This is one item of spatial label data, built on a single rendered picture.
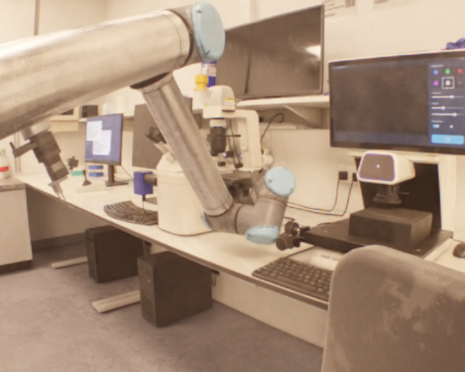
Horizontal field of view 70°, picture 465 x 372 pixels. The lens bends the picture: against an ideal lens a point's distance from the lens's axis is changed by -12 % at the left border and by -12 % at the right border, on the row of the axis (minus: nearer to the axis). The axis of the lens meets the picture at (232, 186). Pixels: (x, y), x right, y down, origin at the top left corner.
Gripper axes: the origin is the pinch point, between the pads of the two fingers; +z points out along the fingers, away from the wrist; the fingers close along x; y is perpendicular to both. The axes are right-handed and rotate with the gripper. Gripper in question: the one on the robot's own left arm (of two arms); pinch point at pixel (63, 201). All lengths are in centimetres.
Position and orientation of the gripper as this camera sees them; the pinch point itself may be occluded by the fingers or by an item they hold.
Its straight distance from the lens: 114.4
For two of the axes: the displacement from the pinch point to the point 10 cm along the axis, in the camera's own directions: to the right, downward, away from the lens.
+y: 6.7, -4.8, 5.6
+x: -6.4, 0.1, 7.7
